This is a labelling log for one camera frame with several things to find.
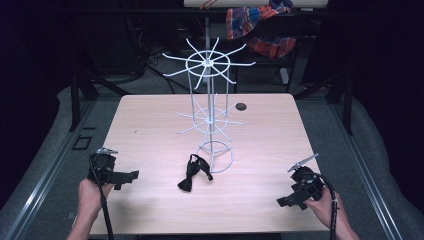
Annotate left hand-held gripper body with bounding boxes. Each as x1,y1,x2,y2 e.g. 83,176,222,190
87,147,134,187

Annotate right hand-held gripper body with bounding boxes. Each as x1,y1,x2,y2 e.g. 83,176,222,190
287,153,326,205

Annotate black bow tie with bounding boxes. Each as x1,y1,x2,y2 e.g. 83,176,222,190
177,153,215,193

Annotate white wire display rack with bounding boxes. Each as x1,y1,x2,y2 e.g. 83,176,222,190
161,36,257,175

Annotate person's right hand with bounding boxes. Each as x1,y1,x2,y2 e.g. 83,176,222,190
303,188,348,229

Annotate person's left hand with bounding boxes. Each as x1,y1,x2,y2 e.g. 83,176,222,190
77,178,115,218

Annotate black metal stand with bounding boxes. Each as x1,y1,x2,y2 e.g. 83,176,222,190
293,64,355,136
67,63,132,133

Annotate black chair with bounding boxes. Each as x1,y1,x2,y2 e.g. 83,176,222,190
229,9,313,95

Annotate plaid cloth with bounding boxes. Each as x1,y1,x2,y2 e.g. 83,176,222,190
225,0,298,61

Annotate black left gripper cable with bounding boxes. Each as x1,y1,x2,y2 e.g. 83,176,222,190
88,155,115,240

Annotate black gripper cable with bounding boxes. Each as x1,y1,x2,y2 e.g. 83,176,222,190
88,155,115,240
312,172,340,240

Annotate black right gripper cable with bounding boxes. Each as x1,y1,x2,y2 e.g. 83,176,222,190
312,172,340,240

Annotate aluminium floor rail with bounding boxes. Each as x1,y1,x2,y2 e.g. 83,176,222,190
329,101,405,240
0,99,98,240

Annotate black floor cables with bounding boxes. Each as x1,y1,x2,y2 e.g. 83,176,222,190
124,16,193,95

